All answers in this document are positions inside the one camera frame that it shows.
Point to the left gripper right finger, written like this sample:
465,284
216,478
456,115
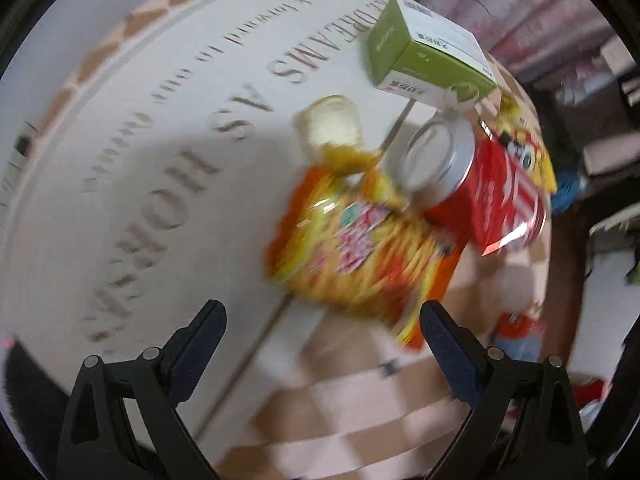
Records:
523,422

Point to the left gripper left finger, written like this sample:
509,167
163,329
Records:
121,420

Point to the blue white milk carton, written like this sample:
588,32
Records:
520,337

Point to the crushed red soda can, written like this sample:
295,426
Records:
468,184

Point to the orange noodle snack bag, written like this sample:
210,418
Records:
336,245

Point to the yellow panda snack wrapper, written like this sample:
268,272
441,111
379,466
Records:
517,133

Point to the blue black clothes pile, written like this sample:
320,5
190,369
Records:
567,190

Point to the checkered printed tablecloth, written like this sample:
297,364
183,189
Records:
163,167

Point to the clear jelly cup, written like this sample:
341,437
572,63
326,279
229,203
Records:
331,134

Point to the green white medicine box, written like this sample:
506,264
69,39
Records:
418,54

